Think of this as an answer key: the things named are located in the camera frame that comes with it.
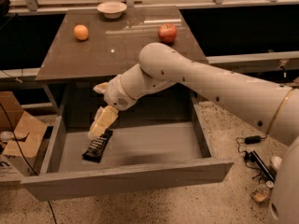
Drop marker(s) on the black power strip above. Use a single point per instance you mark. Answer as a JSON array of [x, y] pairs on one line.
[[255, 158]]

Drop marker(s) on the grey counter cabinet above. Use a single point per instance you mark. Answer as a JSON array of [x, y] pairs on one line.
[[113, 46]]

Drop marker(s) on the black power adapter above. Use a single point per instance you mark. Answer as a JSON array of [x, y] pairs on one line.
[[253, 139]]

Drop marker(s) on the orange fruit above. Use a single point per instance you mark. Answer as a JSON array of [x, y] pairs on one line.
[[81, 32]]

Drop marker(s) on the grey metal rail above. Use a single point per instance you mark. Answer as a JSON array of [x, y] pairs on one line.
[[258, 62]]

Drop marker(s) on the brown cardboard box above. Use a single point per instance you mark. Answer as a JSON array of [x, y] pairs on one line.
[[21, 137]]

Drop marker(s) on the white ceramic bowl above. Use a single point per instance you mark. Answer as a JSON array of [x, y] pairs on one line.
[[112, 9]]

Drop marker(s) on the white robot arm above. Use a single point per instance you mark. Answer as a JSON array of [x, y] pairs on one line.
[[265, 105]]

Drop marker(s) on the red apple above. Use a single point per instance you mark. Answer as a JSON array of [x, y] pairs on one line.
[[167, 33]]

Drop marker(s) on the grey open drawer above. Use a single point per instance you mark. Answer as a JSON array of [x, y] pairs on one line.
[[158, 143]]

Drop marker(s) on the black rxbar chocolate wrapper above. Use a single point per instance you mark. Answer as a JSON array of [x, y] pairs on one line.
[[97, 147]]

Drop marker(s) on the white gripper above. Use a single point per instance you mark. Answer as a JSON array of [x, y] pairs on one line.
[[116, 93]]

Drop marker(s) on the white sneaker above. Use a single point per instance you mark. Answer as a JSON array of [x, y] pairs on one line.
[[275, 162]]

